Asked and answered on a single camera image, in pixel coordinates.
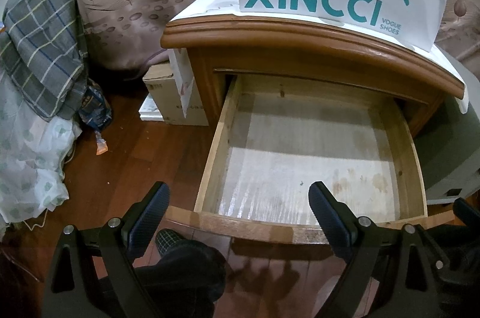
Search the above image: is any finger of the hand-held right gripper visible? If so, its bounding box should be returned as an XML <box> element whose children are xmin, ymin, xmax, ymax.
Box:
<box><xmin>420</xmin><ymin>224</ymin><xmax>480</xmax><ymax>285</ymax></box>
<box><xmin>452</xmin><ymin>197</ymin><xmax>480</xmax><ymax>228</ymax></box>

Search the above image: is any white flat box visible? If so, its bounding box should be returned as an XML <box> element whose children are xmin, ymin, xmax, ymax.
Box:
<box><xmin>139</xmin><ymin>93</ymin><xmax>166</xmax><ymax>123</ymax></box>

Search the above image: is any wooden drawer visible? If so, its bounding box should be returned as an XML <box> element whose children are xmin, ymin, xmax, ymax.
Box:
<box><xmin>165</xmin><ymin>73</ymin><xmax>466</xmax><ymax>244</ymax></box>

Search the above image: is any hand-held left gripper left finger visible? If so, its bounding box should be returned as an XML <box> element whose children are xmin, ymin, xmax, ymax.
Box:
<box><xmin>42</xmin><ymin>181</ymin><xmax>171</xmax><ymax>318</ymax></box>

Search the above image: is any white leaf-print bed sheet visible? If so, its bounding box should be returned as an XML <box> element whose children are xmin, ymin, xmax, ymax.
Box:
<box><xmin>0</xmin><ymin>78</ymin><xmax>83</xmax><ymax>225</ymax></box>

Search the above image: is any brown cardboard box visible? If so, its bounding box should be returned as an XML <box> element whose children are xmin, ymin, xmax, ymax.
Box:
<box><xmin>142</xmin><ymin>63</ymin><xmax>210</xmax><ymax>126</ymax></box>

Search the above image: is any wooden nightstand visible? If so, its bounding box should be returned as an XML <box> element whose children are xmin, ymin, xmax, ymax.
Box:
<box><xmin>160</xmin><ymin>16</ymin><xmax>466</xmax><ymax>154</ymax></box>

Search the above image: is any white cord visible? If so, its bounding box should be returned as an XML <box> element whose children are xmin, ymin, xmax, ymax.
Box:
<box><xmin>15</xmin><ymin>216</ymin><xmax>46</xmax><ymax>233</ymax></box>

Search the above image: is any orange wrapper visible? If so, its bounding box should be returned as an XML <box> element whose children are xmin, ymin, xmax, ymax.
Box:
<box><xmin>94</xmin><ymin>131</ymin><xmax>109</xmax><ymax>156</ymax></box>

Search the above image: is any plaid slipper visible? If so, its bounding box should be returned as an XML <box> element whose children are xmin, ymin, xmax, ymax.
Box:
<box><xmin>155</xmin><ymin>228</ymin><xmax>186</xmax><ymax>260</ymax></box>

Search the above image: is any blue plastic bag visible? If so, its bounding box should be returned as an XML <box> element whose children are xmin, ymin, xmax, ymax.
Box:
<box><xmin>78</xmin><ymin>78</ymin><xmax>113</xmax><ymax>129</ymax></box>

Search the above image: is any plaid grey blanket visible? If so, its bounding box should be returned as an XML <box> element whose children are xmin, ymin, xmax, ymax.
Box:
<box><xmin>0</xmin><ymin>0</ymin><xmax>89</xmax><ymax>122</ymax></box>

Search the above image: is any white paper bag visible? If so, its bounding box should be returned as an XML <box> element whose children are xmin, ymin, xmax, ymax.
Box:
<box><xmin>168</xmin><ymin>47</ymin><xmax>196</xmax><ymax>109</ymax></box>

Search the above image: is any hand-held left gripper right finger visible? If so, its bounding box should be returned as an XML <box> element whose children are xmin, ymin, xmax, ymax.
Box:
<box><xmin>307</xmin><ymin>181</ymin><xmax>441</xmax><ymax>318</ymax></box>

